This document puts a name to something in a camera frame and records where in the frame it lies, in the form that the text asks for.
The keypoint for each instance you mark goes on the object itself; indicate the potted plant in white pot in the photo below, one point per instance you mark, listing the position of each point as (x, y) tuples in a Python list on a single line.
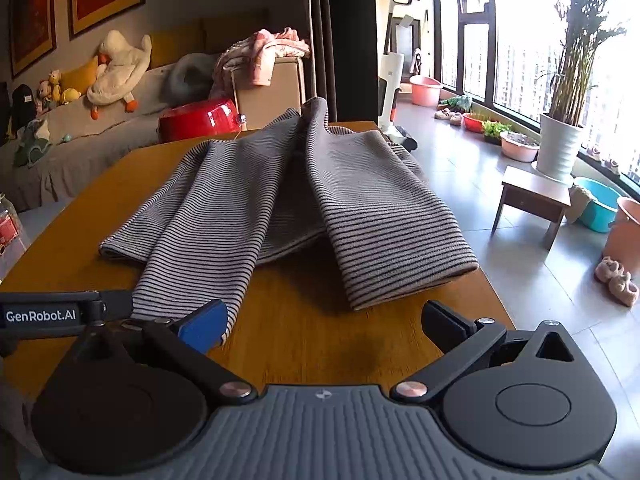
[(557, 145)]

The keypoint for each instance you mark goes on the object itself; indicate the grey striped garment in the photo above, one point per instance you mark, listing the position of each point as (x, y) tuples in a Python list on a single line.
[(350, 220)]

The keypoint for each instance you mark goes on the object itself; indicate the blue plastic basin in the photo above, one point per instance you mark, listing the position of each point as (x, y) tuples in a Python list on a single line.
[(600, 205)]

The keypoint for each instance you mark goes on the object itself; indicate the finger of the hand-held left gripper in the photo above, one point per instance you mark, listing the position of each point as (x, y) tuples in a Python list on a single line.
[(117, 304)]

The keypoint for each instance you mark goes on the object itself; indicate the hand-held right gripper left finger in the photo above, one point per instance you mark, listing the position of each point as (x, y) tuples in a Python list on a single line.
[(202, 327)]

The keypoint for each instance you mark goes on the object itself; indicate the dark curtain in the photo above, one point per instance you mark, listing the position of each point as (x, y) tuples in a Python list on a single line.
[(345, 35)]

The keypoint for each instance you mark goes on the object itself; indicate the green plush toy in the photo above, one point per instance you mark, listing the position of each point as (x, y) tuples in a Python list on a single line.
[(32, 145)]

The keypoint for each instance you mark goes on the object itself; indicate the pair of light shoes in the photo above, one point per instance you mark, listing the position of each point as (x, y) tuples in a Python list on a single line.
[(449, 116)]

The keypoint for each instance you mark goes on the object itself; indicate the black plush toy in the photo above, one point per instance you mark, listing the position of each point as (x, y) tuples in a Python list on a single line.
[(22, 107)]

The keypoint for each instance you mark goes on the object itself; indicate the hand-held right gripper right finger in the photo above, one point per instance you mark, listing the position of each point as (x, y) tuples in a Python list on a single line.
[(445, 325)]

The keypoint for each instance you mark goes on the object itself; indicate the pink plastic basin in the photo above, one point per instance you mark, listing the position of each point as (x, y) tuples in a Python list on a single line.
[(425, 90)]

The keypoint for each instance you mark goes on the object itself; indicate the pink clothes pile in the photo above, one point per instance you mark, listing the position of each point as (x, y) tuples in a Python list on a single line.
[(260, 55)]

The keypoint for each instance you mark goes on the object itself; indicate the green cloth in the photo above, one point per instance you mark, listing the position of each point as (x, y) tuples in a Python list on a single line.
[(459, 102)]

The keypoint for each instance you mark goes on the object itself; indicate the pink plastic bucket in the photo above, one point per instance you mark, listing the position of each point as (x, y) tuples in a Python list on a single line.
[(625, 235)]

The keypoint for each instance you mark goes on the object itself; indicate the grey cushion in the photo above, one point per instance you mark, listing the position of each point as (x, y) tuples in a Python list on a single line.
[(190, 77)]

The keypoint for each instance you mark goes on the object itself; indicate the small pink plush toy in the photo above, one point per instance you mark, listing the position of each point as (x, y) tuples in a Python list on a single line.
[(44, 96)]

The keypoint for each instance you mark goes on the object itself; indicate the white upright vacuum cleaner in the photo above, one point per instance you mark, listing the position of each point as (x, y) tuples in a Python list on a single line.
[(390, 80)]

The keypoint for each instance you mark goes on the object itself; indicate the cardboard box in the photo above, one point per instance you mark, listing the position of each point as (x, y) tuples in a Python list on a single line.
[(280, 90)]

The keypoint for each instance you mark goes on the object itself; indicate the small red basin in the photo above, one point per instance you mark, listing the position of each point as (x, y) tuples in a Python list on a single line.
[(475, 124)]

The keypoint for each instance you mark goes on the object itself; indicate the sofa with grey cover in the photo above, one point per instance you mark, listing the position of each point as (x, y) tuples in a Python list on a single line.
[(100, 125)]

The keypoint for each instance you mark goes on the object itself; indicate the small yellow plush toy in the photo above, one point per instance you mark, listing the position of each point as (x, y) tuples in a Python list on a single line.
[(70, 96)]

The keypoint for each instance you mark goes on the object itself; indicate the small wooden stool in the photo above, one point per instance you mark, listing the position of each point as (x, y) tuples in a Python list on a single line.
[(535, 185)]

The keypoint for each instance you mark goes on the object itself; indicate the pink fluffy slipper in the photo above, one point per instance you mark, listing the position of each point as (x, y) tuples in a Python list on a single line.
[(611, 269), (624, 290)]

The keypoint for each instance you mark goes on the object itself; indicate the yellow pillow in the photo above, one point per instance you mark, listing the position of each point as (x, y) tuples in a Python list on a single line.
[(80, 76)]

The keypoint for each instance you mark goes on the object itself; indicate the white duck plush toy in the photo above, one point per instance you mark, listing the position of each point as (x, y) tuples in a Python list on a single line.
[(120, 70)]

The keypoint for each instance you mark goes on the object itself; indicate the pink basin with soil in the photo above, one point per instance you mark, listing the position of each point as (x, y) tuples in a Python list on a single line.
[(520, 147)]

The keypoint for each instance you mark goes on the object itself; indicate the tray of green plants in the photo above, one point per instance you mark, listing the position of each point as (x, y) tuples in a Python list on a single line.
[(496, 130)]

